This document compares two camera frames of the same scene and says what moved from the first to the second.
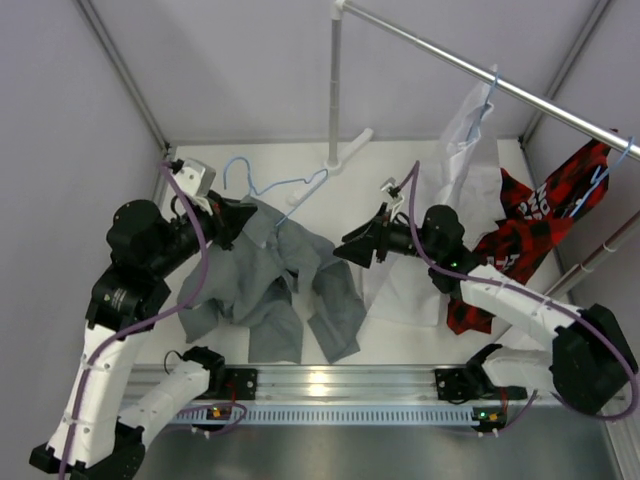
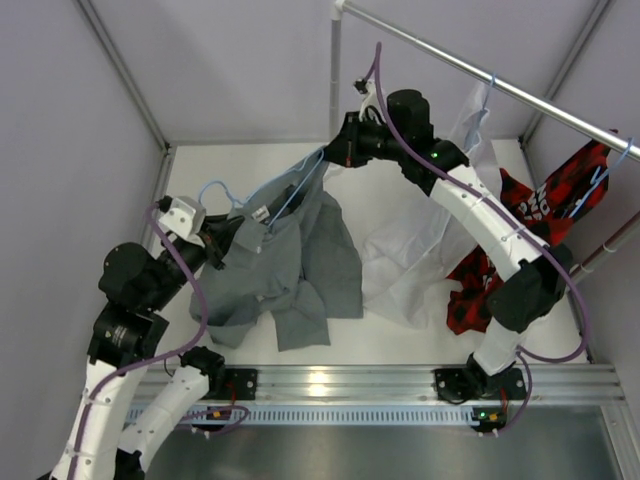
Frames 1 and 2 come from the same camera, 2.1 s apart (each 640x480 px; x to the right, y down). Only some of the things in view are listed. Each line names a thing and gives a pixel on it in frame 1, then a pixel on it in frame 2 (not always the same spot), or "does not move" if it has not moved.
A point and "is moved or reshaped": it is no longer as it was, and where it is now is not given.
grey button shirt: x=258 y=279 is moved or reshaped
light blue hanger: x=276 y=184 is moved or reshaped
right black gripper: x=361 y=250 to x=346 y=150
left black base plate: x=240 y=383 does not move
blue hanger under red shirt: x=596 y=181 does not move
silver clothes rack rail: x=489 y=77 does not move
